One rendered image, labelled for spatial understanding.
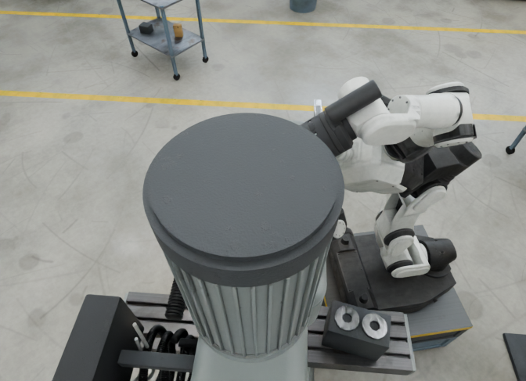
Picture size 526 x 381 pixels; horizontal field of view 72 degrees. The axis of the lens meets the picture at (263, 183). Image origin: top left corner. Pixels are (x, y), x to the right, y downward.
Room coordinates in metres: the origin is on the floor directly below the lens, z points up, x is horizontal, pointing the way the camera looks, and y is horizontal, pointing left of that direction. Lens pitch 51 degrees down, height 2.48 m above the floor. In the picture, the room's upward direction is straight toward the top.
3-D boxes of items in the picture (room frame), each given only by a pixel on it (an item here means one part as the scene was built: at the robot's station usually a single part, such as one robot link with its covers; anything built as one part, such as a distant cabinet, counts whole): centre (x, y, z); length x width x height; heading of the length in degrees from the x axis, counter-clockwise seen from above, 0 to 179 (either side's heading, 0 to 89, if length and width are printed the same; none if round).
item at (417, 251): (0.95, -0.78, 0.68); 0.21 x 0.20 x 0.13; 98
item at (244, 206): (0.23, 0.02, 2.05); 0.20 x 0.20 x 0.32
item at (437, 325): (0.95, -0.74, 0.20); 0.78 x 0.68 x 0.40; 98
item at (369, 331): (0.45, -0.36, 1.04); 0.22 x 0.12 x 0.20; 74
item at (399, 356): (0.49, 0.01, 0.90); 1.24 x 0.23 x 0.08; 86
